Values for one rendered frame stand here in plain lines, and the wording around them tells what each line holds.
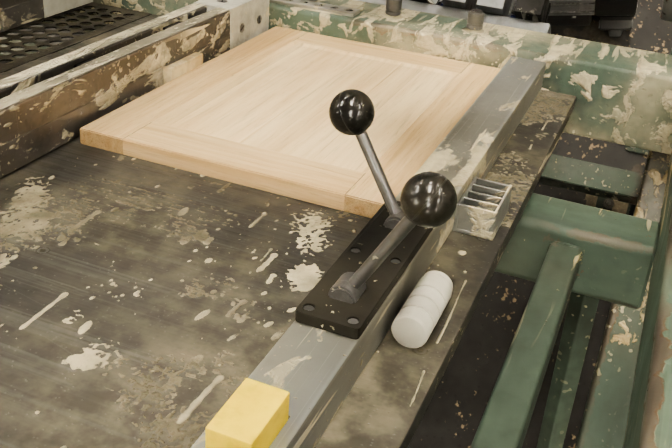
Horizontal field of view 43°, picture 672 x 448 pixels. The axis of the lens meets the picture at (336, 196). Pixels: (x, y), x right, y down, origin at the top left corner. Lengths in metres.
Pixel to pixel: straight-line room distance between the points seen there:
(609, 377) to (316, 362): 0.76
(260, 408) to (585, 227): 0.54
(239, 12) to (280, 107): 0.26
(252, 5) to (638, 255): 0.67
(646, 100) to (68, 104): 0.76
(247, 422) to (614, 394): 0.85
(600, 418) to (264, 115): 0.64
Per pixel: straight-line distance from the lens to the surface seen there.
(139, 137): 0.95
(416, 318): 0.65
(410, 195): 0.56
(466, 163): 0.89
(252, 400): 0.52
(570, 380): 1.12
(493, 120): 1.01
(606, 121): 1.27
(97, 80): 1.01
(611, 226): 0.99
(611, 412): 1.29
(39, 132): 0.95
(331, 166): 0.90
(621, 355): 1.29
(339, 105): 0.70
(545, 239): 0.97
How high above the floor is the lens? 2.08
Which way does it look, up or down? 70 degrees down
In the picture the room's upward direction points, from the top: 54 degrees counter-clockwise
